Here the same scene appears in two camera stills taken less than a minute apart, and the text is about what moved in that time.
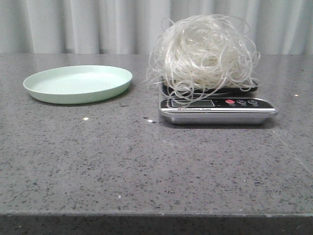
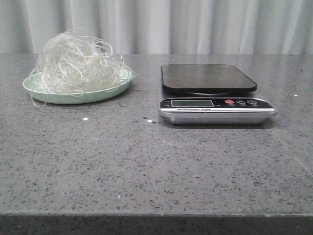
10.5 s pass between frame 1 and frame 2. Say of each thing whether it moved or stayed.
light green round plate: stayed
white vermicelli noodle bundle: moved
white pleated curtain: stayed
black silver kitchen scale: stayed
